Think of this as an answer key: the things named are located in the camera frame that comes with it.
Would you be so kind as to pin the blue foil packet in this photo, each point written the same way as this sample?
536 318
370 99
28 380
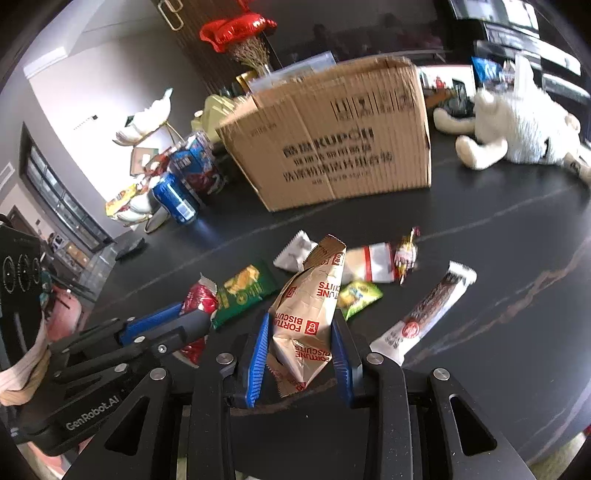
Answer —
485 69

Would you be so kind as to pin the brown cardboard box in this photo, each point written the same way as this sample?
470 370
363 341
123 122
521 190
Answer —
332 138

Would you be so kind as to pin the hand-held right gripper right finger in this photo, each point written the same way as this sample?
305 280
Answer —
342 364

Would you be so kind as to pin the red heart balloon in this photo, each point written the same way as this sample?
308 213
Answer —
235 27

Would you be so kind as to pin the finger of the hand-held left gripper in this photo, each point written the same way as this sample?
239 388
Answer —
184 330
152 321

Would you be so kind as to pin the person's left hand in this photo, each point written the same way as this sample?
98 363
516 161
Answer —
21 381

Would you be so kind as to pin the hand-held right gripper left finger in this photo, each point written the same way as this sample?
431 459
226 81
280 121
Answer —
256 364

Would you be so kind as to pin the blue cookie canister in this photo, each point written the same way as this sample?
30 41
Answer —
198 166

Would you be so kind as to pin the white red-striped packet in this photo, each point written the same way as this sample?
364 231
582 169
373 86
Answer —
371 263

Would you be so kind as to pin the white bowl of snacks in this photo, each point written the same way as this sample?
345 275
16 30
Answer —
134 203

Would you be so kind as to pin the white plush toy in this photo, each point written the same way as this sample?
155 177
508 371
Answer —
512 124

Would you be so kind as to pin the white swan-shaped tray stand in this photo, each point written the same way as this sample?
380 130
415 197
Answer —
147 117

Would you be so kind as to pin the long white bar packet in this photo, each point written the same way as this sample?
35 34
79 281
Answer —
425 309

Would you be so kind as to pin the small black flat object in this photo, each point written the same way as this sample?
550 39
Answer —
130 249

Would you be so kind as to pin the black television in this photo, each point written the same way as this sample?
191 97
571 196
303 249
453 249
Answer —
369 32

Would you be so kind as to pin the small white packet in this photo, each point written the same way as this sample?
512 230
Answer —
293 254

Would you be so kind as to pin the red gold wrapped candy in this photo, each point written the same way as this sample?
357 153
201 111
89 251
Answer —
406 254

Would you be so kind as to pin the dried flower bouquet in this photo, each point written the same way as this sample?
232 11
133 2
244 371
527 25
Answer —
251 55

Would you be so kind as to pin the yellow-green small packet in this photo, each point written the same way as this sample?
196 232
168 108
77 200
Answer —
360 295

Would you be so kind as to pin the green chip packet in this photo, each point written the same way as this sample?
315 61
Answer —
244 290

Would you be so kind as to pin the red snack packet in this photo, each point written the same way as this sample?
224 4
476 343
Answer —
201 297

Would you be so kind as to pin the blue soda can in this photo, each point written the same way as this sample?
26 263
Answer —
175 198

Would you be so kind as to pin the tan biscuit packet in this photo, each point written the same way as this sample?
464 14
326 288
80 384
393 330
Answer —
307 314

